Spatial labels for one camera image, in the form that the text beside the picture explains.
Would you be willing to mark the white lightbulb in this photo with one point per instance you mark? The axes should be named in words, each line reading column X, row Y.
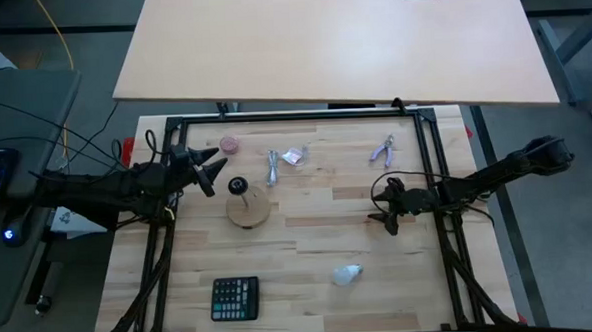
column 346, row 275

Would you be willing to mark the black computer mouse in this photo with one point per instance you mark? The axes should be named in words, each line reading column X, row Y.
column 16, row 229

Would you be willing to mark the pink round patterned container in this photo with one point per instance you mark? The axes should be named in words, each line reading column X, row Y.
column 230, row 144

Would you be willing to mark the beige desk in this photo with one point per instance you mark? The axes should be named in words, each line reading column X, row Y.
column 321, row 45

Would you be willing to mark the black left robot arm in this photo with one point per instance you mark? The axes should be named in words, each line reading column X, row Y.
column 97, row 194

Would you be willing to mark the white printed paper sheet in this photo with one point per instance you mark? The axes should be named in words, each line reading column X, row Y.
column 73, row 223

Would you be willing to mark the black metal table frame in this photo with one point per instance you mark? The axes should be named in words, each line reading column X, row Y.
column 299, row 117

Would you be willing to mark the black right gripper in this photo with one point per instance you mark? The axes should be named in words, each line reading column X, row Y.
column 412, row 202

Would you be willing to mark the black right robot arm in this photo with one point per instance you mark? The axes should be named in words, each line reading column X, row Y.
column 501, row 169

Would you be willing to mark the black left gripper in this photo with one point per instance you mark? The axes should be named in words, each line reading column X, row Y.
column 181, row 168

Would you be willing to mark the grey side table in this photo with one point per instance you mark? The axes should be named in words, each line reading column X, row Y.
column 28, row 97

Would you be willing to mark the grey metal desk leg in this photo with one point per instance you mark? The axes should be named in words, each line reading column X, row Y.
column 585, row 35

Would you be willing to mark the red clamp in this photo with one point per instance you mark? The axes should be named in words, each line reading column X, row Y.
column 128, row 149

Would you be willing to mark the black round knob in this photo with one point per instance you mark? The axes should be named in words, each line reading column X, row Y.
column 43, row 304

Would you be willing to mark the lamp stand with wooden base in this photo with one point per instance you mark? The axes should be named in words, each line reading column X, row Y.
column 250, row 210

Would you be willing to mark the black calculator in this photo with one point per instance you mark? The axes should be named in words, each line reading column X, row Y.
column 235, row 299

